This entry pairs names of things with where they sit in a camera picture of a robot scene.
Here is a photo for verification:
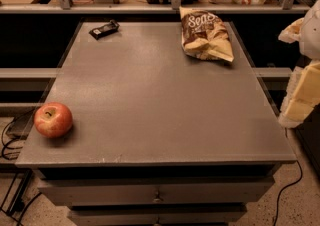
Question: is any grey drawer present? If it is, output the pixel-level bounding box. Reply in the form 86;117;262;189
68;204;247;226
38;177;274;207

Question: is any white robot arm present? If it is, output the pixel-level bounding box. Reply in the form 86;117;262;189
278;1;320;128

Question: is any lower grey drawer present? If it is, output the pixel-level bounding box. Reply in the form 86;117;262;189
68;204;247;226

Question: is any black cables left floor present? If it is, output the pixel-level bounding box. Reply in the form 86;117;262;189
0;109;44;226

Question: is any black cable right floor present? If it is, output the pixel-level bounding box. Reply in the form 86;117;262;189
271;160;304;226

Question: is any black snack bar wrapper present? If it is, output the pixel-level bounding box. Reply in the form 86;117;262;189
89;20;120;40

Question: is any red apple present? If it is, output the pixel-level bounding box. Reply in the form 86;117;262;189
34;102;73;138

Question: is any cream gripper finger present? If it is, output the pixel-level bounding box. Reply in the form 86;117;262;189
278;18;303;44
278;61;320;128

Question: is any upper grey drawer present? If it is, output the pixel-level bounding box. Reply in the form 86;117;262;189
38;177;274;207

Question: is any brown chip bag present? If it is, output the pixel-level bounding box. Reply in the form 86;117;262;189
179;7;234;62

